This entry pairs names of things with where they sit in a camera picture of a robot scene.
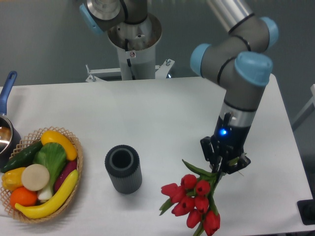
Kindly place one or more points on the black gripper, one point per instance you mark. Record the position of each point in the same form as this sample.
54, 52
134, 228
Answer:
227, 142

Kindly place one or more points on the yellow bell pepper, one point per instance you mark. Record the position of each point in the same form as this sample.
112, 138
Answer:
12, 179

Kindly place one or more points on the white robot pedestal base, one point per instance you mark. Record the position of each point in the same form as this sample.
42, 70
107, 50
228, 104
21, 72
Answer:
136, 50

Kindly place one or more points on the yellow banana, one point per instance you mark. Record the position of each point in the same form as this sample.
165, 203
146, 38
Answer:
52, 205

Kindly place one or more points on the beige round disc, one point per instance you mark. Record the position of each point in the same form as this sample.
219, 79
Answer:
35, 177

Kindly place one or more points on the blue handled saucepan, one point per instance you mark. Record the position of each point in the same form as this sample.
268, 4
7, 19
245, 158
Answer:
9, 136

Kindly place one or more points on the woven wicker basket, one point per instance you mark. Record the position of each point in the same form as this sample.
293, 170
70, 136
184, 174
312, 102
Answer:
29, 139

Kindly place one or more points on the black device at edge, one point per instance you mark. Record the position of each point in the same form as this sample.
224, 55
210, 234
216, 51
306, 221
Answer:
307, 211

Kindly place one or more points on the dark green cucumber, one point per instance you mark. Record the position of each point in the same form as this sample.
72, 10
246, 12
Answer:
22, 159

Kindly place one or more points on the orange fruit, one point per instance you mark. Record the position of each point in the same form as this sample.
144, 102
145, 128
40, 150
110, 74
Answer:
23, 197

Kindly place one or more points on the green lettuce leaf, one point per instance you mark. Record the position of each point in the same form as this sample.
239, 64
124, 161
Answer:
53, 157

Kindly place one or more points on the white frame at right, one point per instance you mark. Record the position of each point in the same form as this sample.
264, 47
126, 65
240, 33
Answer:
305, 112

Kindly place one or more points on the dark grey ribbed vase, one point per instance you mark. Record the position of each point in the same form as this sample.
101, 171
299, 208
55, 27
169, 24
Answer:
122, 163

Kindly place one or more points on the yellow squash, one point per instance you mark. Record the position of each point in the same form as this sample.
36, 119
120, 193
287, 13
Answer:
52, 136

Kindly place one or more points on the purple sweet potato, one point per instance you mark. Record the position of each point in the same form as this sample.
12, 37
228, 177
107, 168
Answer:
69, 167

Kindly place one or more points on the red tulip bouquet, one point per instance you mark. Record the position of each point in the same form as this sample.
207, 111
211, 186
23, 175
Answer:
194, 197

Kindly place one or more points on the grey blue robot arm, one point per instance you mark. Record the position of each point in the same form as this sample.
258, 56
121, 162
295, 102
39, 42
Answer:
238, 64

